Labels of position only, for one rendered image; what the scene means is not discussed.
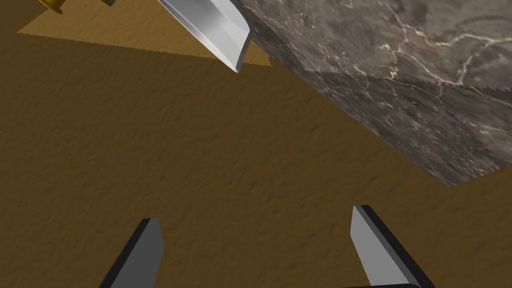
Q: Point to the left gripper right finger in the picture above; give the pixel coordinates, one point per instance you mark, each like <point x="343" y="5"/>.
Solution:
<point x="378" y="256"/>

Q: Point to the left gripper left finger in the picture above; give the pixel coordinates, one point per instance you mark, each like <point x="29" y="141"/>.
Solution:
<point x="138" y="260"/>

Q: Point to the yellow round piece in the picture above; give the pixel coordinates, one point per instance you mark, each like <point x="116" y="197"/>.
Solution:
<point x="52" y="4"/>

